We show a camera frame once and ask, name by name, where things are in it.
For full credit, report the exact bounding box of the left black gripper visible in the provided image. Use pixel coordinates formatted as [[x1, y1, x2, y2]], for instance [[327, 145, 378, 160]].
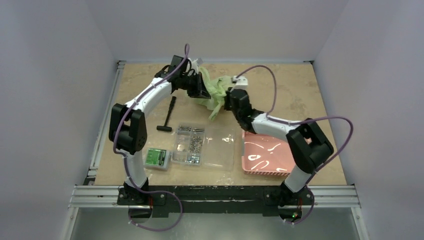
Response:
[[180, 71, 211, 100]]

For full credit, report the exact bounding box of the light green plastic bag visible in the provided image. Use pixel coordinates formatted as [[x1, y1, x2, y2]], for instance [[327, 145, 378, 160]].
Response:
[[193, 66, 235, 121]]

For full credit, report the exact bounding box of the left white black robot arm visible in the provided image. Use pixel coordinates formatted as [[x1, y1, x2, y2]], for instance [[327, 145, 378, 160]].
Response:
[[108, 55, 211, 205]]

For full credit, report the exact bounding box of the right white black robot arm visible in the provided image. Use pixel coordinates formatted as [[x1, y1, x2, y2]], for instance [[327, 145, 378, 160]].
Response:
[[224, 87, 334, 204]]

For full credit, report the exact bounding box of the clear plastic screw organizer box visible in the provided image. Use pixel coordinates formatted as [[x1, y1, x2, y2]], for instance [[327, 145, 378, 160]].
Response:
[[171, 122, 236, 172]]

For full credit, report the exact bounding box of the pink plastic basket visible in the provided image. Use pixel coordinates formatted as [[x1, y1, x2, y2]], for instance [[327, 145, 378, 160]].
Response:
[[241, 131, 295, 176]]

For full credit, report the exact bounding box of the green white small box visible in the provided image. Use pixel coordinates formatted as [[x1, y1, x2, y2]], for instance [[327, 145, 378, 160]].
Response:
[[144, 148, 172, 171]]

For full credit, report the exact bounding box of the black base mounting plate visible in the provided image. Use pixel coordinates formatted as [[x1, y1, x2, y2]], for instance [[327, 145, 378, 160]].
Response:
[[116, 185, 315, 219]]

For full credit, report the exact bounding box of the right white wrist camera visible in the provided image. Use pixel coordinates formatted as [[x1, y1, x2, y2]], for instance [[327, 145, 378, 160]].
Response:
[[230, 75, 249, 91]]

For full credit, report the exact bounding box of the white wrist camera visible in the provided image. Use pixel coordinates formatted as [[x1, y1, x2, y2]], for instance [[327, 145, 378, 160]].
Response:
[[189, 58, 204, 69], [230, 75, 249, 91]]

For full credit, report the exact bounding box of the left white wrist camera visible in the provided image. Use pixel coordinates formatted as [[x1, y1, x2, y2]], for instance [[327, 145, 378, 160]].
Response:
[[189, 58, 204, 69]]

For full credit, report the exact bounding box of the black T-handle tool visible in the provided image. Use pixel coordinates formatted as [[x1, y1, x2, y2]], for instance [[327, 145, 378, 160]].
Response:
[[156, 96, 177, 133]]

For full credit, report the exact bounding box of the aluminium back frame rail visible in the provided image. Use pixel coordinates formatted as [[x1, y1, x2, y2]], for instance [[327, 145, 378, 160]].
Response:
[[118, 58, 315, 65]]

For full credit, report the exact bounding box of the aluminium frame rail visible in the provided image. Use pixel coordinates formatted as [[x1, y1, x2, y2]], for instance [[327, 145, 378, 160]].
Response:
[[68, 185, 361, 208], [118, 58, 315, 65], [83, 60, 127, 186]]

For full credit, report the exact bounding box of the aluminium left frame rail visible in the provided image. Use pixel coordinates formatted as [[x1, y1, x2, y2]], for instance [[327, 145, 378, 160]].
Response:
[[83, 60, 127, 186]]

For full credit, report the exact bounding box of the aluminium front frame rail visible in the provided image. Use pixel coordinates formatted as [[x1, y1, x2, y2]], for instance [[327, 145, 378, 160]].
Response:
[[68, 185, 361, 208]]

